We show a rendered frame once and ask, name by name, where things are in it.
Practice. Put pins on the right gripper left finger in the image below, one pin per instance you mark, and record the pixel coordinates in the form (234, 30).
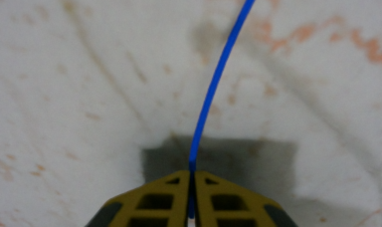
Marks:
(161, 203)

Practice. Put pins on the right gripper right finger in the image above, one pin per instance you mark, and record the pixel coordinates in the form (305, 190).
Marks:
(221, 203)

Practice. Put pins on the blue wire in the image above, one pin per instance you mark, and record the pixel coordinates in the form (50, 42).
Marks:
(210, 95)

